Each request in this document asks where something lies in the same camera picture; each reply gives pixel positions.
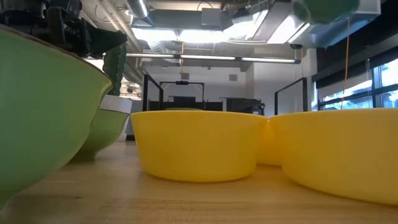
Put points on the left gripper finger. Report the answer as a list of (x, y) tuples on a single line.
[(101, 53), (109, 39)]

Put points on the yellow plastic bowl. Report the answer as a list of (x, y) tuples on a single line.
[(199, 146), (268, 146), (342, 155)]

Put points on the dark patterned teal bowl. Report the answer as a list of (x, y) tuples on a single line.
[(326, 9)]

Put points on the green cactus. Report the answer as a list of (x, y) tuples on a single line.
[(114, 74)]

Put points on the black wood shelf rack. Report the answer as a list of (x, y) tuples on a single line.
[(145, 93)]

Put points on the black background cabinets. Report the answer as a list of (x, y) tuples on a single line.
[(186, 102)]

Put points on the long ceiling light bar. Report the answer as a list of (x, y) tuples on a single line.
[(206, 57)]

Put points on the round silver ceiling duct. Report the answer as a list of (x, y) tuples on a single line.
[(138, 7)]

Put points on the grey wall vent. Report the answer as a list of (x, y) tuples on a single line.
[(185, 76), (233, 77)]

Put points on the black security camera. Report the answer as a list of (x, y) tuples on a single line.
[(296, 46)]

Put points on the large glass window wall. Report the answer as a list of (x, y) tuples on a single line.
[(357, 102)]

